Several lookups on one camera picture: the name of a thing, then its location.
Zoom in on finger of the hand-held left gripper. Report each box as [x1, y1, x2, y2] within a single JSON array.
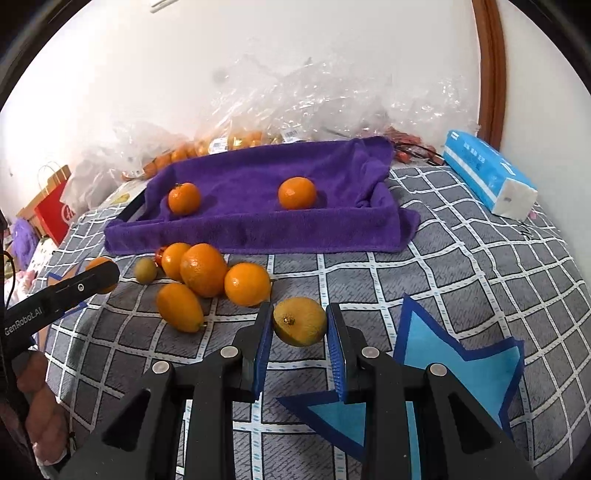
[[44, 263, 121, 319]]

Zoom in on purple fluffy item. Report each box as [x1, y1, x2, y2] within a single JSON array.
[[9, 217, 37, 266]]

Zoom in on brown wooden door frame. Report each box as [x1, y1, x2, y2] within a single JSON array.
[[471, 0, 505, 151]]

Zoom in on yellow lemon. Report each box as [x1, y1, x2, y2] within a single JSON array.
[[272, 296, 328, 348]]

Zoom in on large orange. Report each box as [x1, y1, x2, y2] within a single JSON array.
[[180, 243, 229, 298]]

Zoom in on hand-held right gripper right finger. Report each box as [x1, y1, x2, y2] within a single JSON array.
[[325, 302, 541, 480]]

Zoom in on pile of bagged kumquats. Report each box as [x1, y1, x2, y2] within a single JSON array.
[[196, 131, 264, 153]]

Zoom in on pile of bagged oranges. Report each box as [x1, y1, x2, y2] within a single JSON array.
[[122, 143, 204, 181]]

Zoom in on large crumpled clear plastic bag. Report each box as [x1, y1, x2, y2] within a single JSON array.
[[210, 48, 393, 144]]

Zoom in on small green-yellow fruit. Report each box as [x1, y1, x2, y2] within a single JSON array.
[[134, 257, 158, 284]]

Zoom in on elongated orange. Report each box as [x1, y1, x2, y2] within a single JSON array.
[[156, 283, 205, 334]]

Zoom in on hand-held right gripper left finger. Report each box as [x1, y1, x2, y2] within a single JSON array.
[[58, 302, 275, 480]]

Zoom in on clear plastic bag with oranges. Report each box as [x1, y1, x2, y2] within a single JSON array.
[[74, 120, 204, 208]]

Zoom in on red wrapped items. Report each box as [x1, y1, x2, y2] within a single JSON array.
[[385, 126, 446, 166]]

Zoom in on red paper bag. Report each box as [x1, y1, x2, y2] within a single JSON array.
[[34, 162, 75, 245]]

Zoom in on purple towel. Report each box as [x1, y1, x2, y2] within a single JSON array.
[[105, 136, 420, 254]]

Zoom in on person's left hand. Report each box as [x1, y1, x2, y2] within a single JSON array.
[[18, 355, 70, 467]]

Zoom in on blue tissue pack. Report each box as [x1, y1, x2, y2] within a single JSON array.
[[442, 129, 539, 217]]

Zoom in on labelled clear kumquat bag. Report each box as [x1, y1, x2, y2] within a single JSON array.
[[194, 122, 282, 155]]

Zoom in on small round orange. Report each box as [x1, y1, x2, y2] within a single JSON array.
[[85, 257, 120, 295]]

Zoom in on orange with stem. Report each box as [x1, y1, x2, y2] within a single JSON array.
[[167, 182, 202, 216]]

